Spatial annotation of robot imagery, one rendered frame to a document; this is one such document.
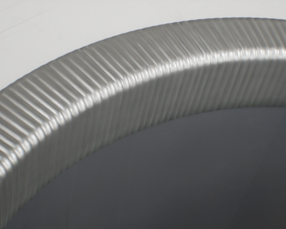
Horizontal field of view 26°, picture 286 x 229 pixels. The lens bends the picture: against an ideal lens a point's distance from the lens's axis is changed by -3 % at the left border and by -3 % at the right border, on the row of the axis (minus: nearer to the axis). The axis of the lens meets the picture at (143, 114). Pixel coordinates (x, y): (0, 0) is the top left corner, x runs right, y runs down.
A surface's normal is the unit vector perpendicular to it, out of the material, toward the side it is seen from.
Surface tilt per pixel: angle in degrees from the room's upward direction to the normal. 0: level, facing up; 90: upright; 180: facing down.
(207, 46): 81
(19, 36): 90
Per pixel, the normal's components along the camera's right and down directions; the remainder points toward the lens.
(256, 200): 0.07, 0.72
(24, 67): 0.18, -0.69
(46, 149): 0.55, 0.66
